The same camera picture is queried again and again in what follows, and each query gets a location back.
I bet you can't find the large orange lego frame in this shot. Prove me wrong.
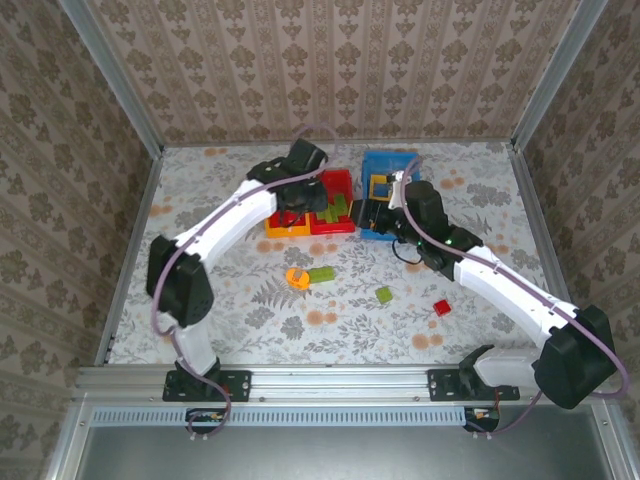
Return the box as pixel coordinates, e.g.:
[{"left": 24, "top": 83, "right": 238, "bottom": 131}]
[{"left": 368, "top": 173, "right": 392, "bottom": 202}]

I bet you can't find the yellow plastic bin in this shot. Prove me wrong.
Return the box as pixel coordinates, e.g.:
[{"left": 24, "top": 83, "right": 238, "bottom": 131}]
[{"left": 263, "top": 212, "right": 312, "bottom": 240}]

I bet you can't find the red plastic bin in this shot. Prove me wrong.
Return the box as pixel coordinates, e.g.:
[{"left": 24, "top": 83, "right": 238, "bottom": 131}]
[{"left": 309, "top": 168, "right": 357, "bottom": 236}]

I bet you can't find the blue plastic bin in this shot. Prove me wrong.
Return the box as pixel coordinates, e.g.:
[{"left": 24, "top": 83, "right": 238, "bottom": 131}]
[{"left": 360, "top": 151, "right": 422, "bottom": 242}]

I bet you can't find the round orange lego piece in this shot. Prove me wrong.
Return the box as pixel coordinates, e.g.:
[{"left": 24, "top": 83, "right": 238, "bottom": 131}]
[{"left": 285, "top": 267, "right": 312, "bottom": 292}]

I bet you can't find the floral patterned table cover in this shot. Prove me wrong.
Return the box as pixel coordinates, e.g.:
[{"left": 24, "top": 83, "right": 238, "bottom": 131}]
[{"left": 107, "top": 142, "right": 571, "bottom": 366}]

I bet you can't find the grey metal bottom panel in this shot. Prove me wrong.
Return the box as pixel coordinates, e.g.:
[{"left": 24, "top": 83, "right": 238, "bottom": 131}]
[{"left": 74, "top": 424, "right": 619, "bottom": 480}]

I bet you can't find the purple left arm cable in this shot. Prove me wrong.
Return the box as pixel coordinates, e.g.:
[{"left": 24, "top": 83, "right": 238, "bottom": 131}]
[{"left": 150, "top": 123, "right": 344, "bottom": 442}]

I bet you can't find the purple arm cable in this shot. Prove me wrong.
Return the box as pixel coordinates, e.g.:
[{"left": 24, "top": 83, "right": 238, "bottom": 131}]
[
  {"left": 399, "top": 157, "right": 630, "bottom": 441},
  {"left": 150, "top": 123, "right": 344, "bottom": 442}
]

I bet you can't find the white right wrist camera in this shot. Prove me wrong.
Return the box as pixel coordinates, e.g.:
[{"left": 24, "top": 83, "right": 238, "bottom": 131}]
[{"left": 387, "top": 170, "right": 407, "bottom": 210}]

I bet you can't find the aluminium right side rail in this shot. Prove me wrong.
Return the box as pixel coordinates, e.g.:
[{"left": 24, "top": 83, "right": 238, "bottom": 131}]
[{"left": 505, "top": 142, "right": 592, "bottom": 364}]

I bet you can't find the aluminium left side rail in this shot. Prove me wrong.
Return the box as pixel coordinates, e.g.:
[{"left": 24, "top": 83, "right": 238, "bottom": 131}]
[{"left": 94, "top": 147, "right": 165, "bottom": 366}]

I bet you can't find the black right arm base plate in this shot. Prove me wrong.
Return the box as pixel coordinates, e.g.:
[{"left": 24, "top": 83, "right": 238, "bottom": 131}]
[{"left": 427, "top": 368, "right": 521, "bottom": 403}]

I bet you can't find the aluminium front frame rail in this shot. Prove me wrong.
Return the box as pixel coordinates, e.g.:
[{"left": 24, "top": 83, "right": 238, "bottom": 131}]
[{"left": 74, "top": 364, "right": 612, "bottom": 401}]

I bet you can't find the aluminium right corner post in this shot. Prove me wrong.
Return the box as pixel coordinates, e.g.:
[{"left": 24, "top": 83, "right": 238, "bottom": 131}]
[{"left": 510, "top": 0, "right": 610, "bottom": 151}]

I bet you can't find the aluminium corner post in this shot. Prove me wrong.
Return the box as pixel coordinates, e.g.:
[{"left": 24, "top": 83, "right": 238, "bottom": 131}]
[
  {"left": 510, "top": 0, "right": 610, "bottom": 151},
  {"left": 58, "top": 0, "right": 165, "bottom": 157}
]

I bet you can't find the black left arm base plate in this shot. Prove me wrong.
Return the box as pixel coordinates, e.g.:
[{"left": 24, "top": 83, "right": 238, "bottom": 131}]
[{"left": 162, "top": 368, "right": 252, "bottom": 404}]

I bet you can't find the grey slotted cable duct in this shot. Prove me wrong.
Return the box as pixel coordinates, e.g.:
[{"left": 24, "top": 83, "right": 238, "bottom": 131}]
[{"left": 92, "top": 405, "right": 467, "bottom": 427}]

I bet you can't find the aluminium left corner post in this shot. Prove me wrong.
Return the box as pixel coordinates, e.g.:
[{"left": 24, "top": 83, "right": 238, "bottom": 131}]
[{"left": 58, "top": 0, "right": 165, "bottom": 157}]

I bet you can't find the black cable outlet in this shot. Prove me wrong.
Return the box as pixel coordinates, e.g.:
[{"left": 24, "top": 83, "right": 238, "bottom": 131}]
[
  {"left": 463, "top": 407, "right": 501, "bottom": 433},
  {"left": 185, "top": 407, "right": 225, "bottom": 435}
]

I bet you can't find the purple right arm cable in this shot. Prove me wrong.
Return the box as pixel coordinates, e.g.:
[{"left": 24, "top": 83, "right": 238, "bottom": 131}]
[{"left": 399, "top": 157, "right": 630, "bottom": 441}]

